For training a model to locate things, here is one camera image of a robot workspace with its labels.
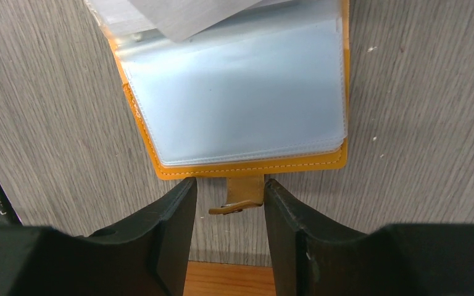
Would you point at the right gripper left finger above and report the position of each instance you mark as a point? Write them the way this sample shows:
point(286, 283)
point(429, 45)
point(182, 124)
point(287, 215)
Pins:
point(145, 253)

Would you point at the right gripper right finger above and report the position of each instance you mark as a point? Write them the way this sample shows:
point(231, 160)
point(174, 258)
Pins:
point(314, 255)

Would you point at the orange leather card holder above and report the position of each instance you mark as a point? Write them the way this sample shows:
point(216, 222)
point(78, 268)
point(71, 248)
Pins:
point(236, 89)

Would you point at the orange wooden compartment tray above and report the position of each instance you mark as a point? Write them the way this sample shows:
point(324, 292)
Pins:
point(203, 278)

